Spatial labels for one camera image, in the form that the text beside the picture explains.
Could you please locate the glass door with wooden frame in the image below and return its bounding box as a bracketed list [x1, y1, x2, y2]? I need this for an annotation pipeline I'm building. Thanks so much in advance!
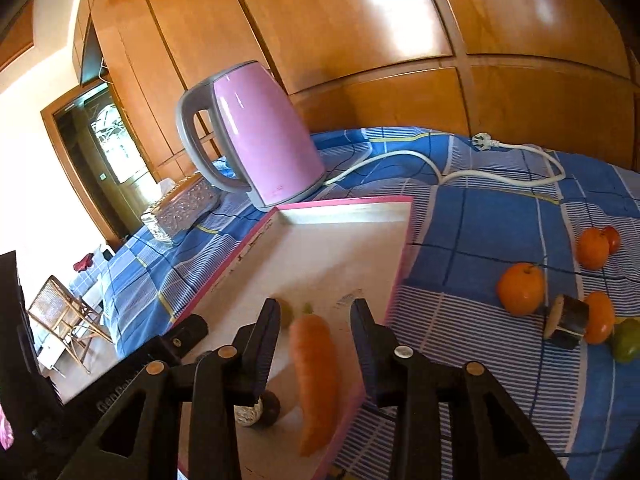
[41, 80, 161, 253]

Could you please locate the dark eggplant piece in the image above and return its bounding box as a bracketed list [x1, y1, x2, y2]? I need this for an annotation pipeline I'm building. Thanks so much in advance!
[542, 294, 591, 350]

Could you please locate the wooden wardrobe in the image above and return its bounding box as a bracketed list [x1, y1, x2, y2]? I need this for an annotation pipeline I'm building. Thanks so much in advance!
[72, 0, 640, 181]

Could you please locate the dark wall-mounted screen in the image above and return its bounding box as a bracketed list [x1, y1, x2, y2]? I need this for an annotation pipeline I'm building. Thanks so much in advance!
[80, 20, 108, 86]

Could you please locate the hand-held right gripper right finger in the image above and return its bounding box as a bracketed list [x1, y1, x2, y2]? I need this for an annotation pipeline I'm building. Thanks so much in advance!
[350, 299, 571, 480]

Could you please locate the orange carrot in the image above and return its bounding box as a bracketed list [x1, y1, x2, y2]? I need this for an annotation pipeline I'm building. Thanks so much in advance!
[289, 302, 342, 457]

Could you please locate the rattan chair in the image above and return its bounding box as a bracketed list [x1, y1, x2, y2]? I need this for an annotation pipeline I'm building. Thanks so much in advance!
[27, 275, 113, 376]

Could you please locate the orange mandarin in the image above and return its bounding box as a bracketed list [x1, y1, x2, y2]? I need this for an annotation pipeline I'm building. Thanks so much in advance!
[497, 262, 546, 317]
[577, 227, 611, 271]
[582, 291, 616, 345]

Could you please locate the dark round fruit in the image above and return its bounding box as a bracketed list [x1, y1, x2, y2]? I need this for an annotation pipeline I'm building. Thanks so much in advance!
[257, 391, 282, 427]

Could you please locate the blue plaid blanket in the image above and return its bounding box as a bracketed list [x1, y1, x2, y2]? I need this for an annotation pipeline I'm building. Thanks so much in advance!
[70, 127, 640, 480]

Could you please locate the silver patterned tissue box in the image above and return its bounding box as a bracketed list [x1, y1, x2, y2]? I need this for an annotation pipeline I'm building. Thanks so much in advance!
[141, 172, 222, 247]

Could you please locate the pink-rimmed tray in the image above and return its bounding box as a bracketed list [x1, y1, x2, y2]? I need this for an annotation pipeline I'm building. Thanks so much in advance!
[172, 196, 415, 480]

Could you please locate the green round fruit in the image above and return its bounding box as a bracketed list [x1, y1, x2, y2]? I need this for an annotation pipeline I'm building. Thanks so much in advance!
[611, 319, 640, 364]

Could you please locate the small red tomato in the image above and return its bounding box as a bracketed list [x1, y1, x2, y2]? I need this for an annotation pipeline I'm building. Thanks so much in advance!
[600, 226, 622, 255]

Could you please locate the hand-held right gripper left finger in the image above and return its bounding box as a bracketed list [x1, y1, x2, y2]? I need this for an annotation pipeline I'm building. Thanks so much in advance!
[55, 298, 282, 480]

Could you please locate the pink electric kettle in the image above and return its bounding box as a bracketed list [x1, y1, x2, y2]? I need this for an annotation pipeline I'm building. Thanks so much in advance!
[176, 60, 328, 211]

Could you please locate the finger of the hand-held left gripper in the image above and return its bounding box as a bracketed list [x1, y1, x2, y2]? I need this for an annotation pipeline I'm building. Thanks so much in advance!
[160, 316, 209, 362]

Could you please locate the white power cable with plug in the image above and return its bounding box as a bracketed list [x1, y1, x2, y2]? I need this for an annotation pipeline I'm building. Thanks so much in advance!
[322, 132, 568, 193]

